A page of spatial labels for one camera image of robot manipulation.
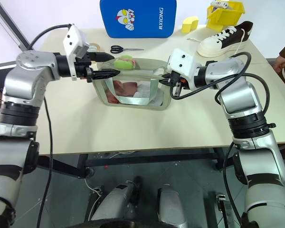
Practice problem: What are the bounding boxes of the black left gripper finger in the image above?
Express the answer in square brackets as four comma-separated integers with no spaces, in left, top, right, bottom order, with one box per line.
[89,52,115,62]
[92,68,121,81]

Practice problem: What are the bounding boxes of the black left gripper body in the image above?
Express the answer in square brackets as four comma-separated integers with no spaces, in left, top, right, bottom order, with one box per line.
[74,51,96,83]

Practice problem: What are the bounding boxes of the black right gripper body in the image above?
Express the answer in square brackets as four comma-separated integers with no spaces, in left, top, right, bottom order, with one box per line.
[168,70,184,94]

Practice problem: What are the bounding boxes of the clear green-trimmed zip pouch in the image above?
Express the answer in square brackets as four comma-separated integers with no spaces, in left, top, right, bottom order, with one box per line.
[92,56,173,112]

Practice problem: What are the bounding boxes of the bystander bare hand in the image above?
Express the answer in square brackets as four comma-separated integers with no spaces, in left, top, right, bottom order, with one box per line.
[274,55,285,73]

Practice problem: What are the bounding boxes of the clear tape roll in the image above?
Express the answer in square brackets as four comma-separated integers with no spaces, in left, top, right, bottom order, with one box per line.
[87,42,102,53]

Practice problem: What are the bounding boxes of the pink cloth item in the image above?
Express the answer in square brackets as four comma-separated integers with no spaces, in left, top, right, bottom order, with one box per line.
[106,80,139,104]

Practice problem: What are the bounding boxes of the white cloth item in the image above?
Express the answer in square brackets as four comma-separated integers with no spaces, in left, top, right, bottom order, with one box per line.
[133,82,166,106]

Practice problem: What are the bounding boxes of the blue cartoon print case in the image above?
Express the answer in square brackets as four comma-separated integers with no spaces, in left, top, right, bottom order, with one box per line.
[99,0,177,39]

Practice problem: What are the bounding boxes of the yellow foam block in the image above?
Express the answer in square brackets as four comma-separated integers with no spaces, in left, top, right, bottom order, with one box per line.
[181,16,200,33]

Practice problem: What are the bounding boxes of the white and brown sneaker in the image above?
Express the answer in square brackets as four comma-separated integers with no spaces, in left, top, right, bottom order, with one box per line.
[196,20,254,58]

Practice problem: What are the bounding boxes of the grey diagonal metal bar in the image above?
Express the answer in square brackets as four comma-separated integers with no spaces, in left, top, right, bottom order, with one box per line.
[0,0,33,51]

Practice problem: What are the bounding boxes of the yellow plastic bin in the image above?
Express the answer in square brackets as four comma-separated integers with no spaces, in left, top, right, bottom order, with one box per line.
[206,0,246,32]

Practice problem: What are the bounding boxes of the white barcode labelled item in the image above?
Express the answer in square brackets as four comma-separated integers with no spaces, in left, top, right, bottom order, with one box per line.
[210,0,229,10]

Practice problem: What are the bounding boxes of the silver right robot leg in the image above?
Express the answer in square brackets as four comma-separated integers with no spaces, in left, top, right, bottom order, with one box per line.
[156,183,189,228]

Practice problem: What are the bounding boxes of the silver robot leg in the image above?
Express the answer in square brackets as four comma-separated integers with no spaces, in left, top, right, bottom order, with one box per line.
[90,176,143,222]
[156,183,189,228]

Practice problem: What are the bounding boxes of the silver left robot leg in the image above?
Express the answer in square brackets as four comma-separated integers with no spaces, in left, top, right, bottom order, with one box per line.
[90,176,143,222]

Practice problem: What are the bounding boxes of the dark rounded robot torso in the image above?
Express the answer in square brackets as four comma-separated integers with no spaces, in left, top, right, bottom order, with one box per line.
[66,219,173,228]

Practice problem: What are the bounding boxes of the black handled scissors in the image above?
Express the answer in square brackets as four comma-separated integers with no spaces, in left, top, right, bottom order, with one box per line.
[110,45,145,54]

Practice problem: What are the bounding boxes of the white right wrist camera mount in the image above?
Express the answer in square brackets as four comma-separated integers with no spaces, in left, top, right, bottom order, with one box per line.
[166,48,203,90]

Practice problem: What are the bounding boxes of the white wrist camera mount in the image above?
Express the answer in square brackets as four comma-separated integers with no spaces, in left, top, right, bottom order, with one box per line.
[62,23,91,82]
[166,48,203,90]

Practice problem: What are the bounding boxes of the green plush keychain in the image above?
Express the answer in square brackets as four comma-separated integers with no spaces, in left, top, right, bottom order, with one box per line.
[113,55,137,70]

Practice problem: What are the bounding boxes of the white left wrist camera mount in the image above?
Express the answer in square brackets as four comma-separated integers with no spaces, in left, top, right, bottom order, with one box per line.
[62,23,91,82]

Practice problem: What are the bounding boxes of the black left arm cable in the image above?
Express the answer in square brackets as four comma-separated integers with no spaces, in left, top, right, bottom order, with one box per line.
[28,23,73,228]

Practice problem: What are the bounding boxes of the black metal table frame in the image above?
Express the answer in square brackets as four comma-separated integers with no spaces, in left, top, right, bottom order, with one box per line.
[37,142,285,180]

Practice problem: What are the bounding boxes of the thin white wire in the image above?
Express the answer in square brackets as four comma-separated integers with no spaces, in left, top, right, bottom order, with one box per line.
[84,150,136,220]

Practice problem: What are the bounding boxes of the black metal stand bracket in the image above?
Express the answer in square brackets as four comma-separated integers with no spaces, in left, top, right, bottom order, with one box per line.
[215,193,237,228]
[84,186,103,222]

